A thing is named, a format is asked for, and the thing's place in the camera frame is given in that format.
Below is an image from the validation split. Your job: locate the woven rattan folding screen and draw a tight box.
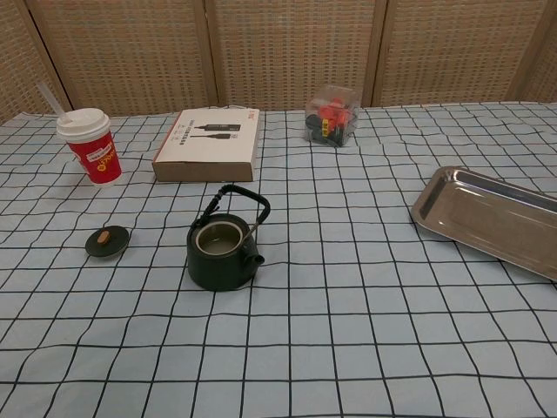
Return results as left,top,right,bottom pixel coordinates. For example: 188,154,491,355
0,0,557,125

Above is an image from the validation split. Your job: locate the red paper cup with straw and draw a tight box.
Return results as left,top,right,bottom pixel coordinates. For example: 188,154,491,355
56,107,122,188

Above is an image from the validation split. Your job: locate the dark teapot lid wooden knob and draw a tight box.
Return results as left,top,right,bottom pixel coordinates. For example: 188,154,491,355
84,225,131,259

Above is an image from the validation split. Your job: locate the stainless steel rectangular tray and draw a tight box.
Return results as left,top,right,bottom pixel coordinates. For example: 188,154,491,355
410,165,557,282

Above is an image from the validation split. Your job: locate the white cardboard cable box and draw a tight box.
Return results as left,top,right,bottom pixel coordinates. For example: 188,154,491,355
151,108,261,183

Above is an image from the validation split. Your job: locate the dark green cast-iron teapot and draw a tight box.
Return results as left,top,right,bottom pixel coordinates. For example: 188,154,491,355
185,184,271,293

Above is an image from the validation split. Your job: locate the clear box of orange clips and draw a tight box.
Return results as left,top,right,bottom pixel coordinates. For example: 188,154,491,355
303,85,360,149

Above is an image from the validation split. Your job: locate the blue checked tablecloth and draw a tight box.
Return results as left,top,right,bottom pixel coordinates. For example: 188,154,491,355
0,100,557,418

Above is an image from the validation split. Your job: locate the translucent drinking straw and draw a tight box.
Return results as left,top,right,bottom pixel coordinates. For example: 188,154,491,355
37,81,70,125

